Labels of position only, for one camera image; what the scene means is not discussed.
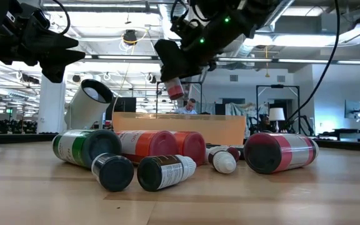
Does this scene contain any computer monitor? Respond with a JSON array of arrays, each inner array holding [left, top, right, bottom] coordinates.
[[344, 99, 360, 119]]

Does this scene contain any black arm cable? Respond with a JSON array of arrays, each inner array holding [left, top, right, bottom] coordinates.
[[51, 0, 72, 36], [284, 0, 342, 124]]

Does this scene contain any small dark green dropper bottle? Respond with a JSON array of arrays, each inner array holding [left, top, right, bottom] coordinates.
[[91, 152, 135, 193]]

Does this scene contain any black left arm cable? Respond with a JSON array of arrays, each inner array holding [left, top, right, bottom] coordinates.
[[51, 0, 72, 36]]

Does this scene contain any black overhead camera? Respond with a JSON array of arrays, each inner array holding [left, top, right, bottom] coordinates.
[[122, 29, 139, 46]]

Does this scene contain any large green food coloring bottle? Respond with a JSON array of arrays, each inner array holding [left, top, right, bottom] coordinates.
[[51, 129, 123, 169]]

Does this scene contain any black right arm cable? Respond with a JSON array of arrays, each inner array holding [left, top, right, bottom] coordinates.
[[284, 0, 342, 124]]

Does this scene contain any long ceiling light strip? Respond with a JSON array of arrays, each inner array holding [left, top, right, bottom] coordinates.
[[84, 54, 360, 66]]

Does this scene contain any large pink food coloring bottle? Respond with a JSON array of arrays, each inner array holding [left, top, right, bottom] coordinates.
[[243, 132, 320, 175]]

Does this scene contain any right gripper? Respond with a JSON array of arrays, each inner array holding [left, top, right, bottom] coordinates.
[[154, 2, 256, 83]]

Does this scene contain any white-shade table lamp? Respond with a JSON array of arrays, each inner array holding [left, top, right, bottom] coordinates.
[[267, 107, 286, 131]]

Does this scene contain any black monitor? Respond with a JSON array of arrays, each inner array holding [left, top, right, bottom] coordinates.
[[105, 96, 137, 121]]

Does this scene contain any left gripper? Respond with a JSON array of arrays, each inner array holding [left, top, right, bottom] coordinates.
[[7, 9, 86, 84]]

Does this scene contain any person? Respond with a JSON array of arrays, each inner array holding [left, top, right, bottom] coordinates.
[[174, 97, 199, 115]]

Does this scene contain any small blue dropper bottle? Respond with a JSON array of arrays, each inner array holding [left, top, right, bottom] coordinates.
[[205, 146, 238, 174]]

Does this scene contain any pale cloth cover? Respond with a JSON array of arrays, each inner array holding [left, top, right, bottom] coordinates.
[[225, 102, 258, 126]]

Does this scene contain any large red food coloring bottle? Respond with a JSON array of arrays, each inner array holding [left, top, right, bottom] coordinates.
[[163, 77, 186, 101]]

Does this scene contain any large orange food coloring bottle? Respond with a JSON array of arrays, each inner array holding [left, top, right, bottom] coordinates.
[[114, 130, 178, 164], [170, 131, 207, 166]]

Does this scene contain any black metal frame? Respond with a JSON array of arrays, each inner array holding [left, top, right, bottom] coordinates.
[[255, 83, 301, 134], [155, 80, 204, 119]]

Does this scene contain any small brown dropper bottle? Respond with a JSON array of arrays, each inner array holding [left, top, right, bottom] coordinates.
[[136, 154, 198, 193]]

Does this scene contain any orange plastic tray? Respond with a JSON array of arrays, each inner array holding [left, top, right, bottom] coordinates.
[[111, 111, 247, 147]]

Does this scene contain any white desk lamp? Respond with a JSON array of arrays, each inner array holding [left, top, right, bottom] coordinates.
[[63, 78, 114, 131]]

